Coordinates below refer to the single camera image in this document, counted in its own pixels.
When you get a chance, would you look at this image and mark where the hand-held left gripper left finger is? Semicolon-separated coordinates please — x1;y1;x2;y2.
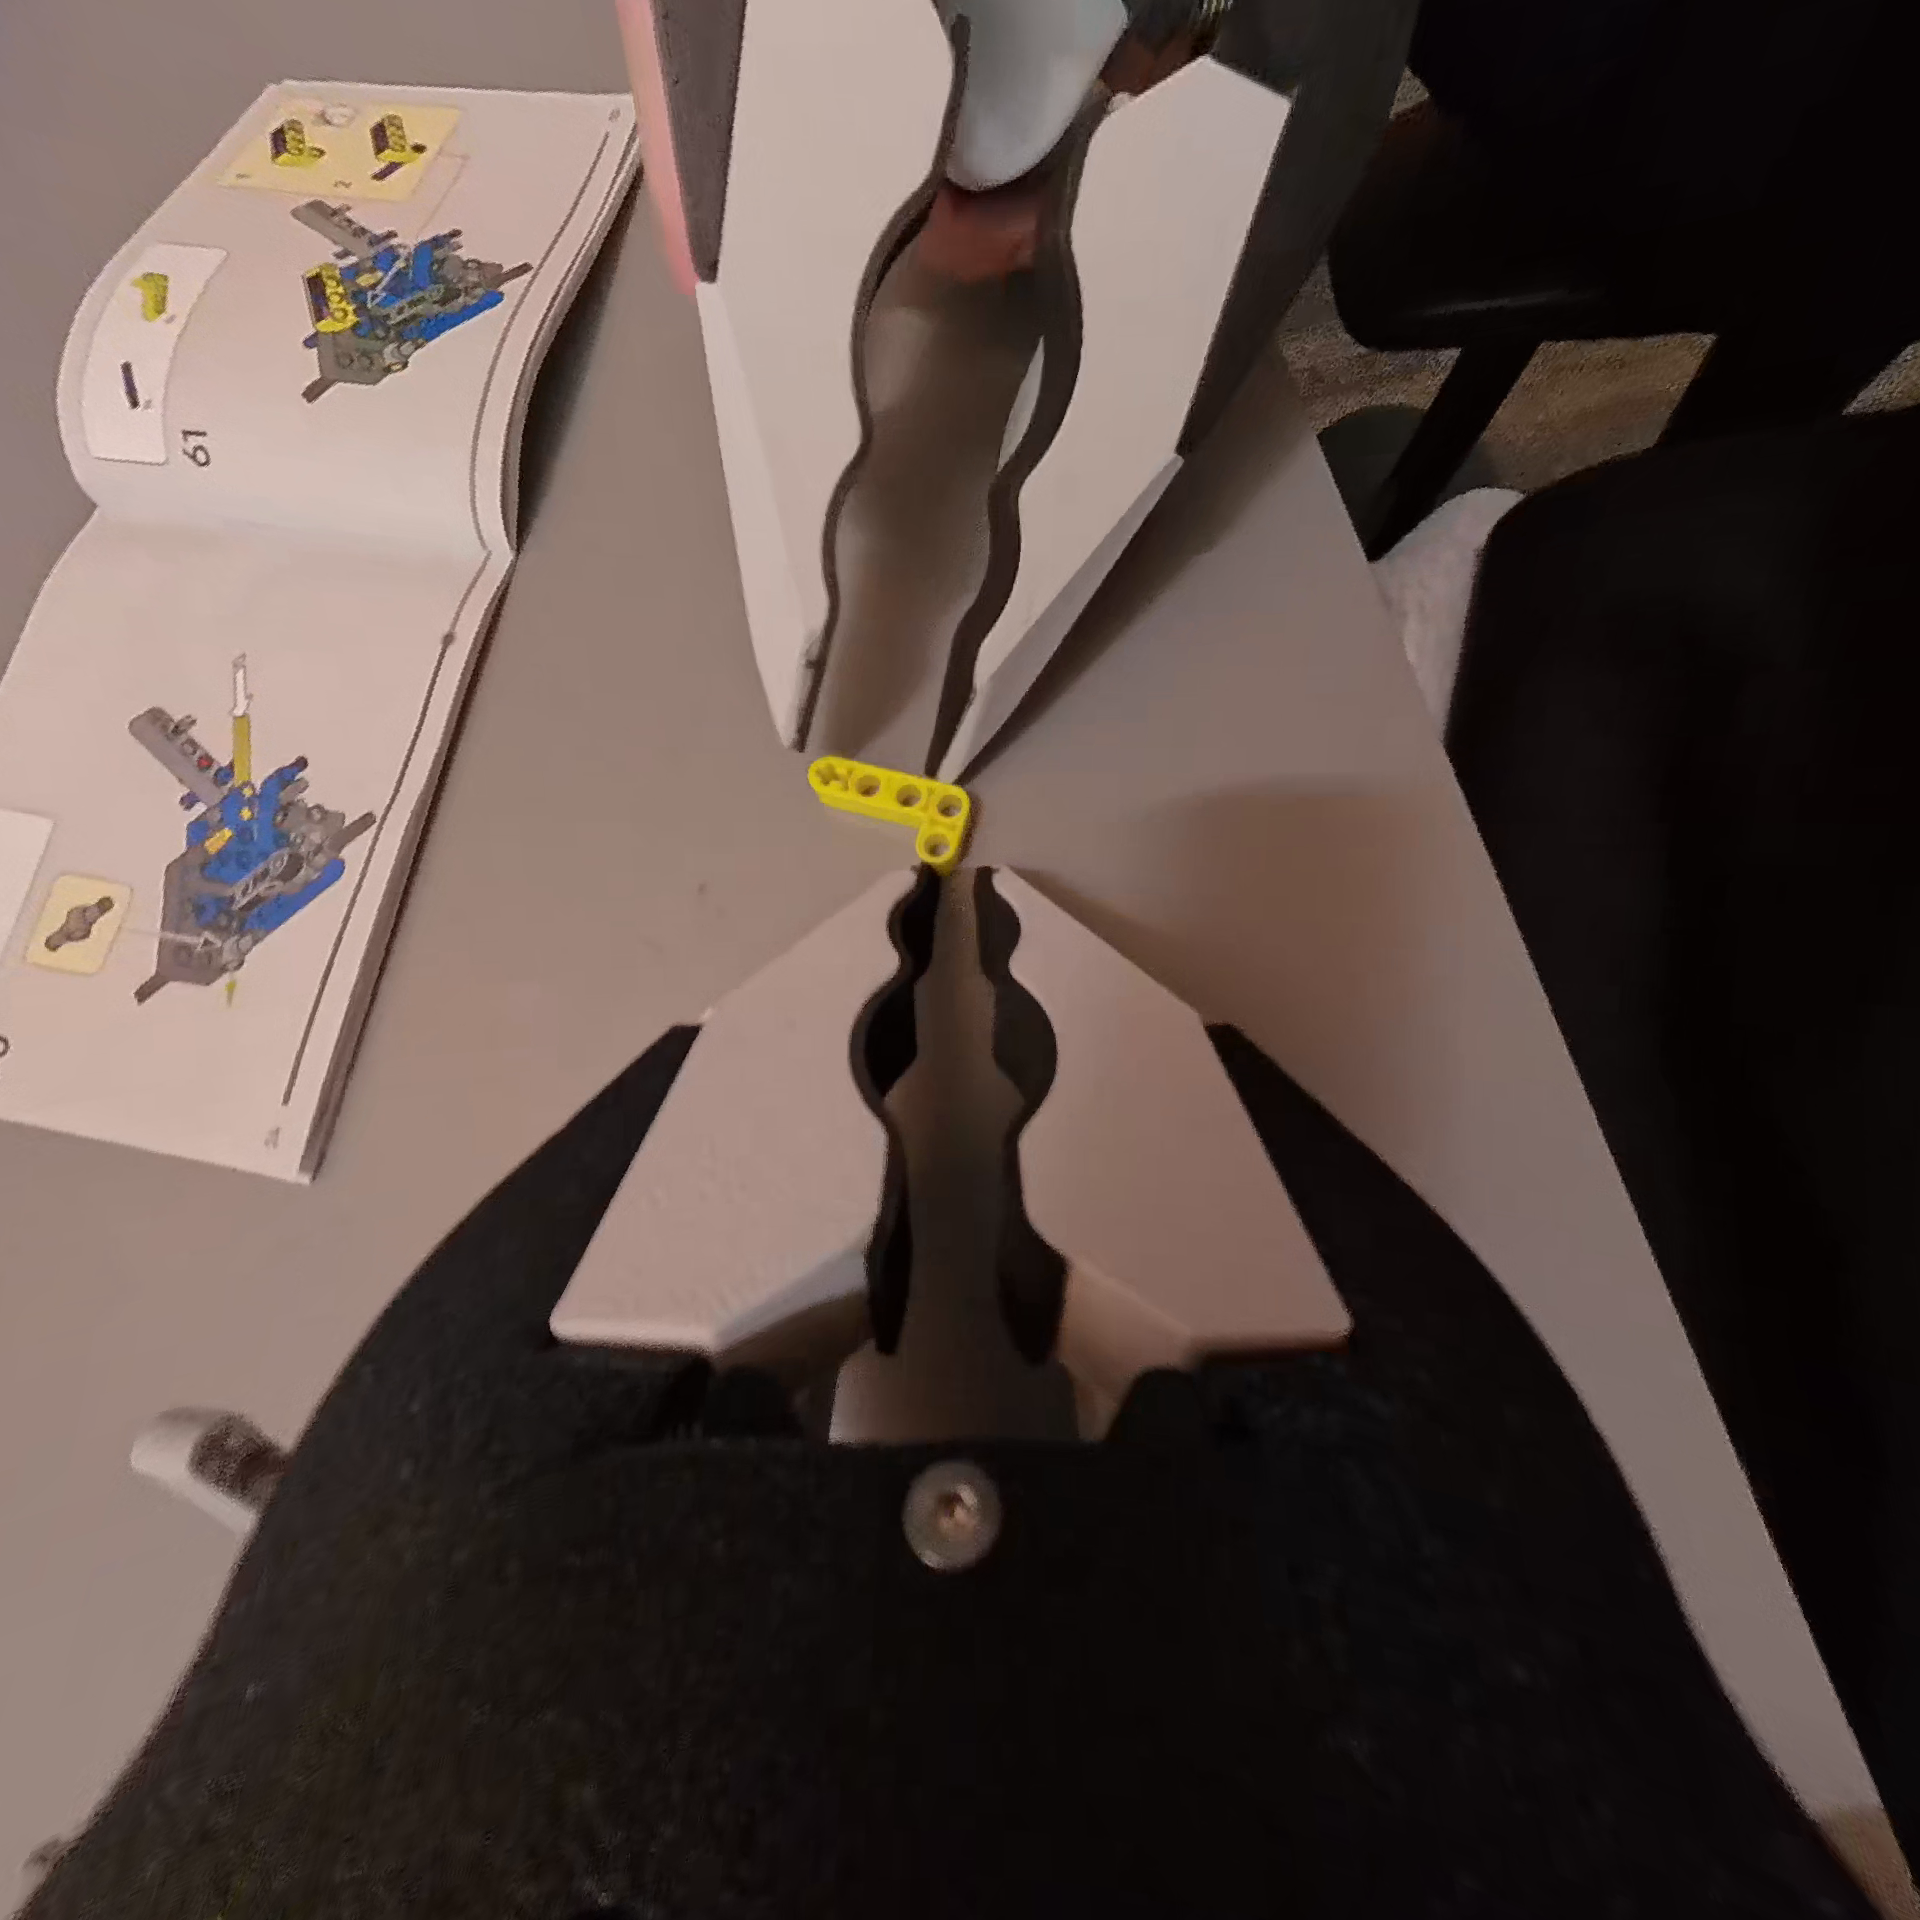
551;865;941;1445

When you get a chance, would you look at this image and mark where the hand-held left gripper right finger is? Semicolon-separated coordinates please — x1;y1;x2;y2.
979;865;1356;1445

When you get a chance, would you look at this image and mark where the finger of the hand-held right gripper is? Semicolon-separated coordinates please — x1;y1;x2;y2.
694;0;965;755
929;57;1299;783

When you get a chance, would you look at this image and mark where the yellow angled lego beam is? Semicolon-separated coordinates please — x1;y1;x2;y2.
804;755;973;876

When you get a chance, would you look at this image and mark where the open lego instruction booklet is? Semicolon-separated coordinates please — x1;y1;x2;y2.
0;83;645;1186

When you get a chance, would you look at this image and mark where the person's right hand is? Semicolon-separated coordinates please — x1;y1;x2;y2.
921;187;1039;281

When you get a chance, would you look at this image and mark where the black chair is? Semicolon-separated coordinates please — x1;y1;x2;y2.
1329;0;1920;557

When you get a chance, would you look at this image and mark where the white fuzzy cloth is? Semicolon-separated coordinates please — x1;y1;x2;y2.
1375;487;1521;710

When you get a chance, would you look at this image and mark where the person's black clothing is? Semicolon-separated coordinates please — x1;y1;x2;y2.
1447;412;1920;1863

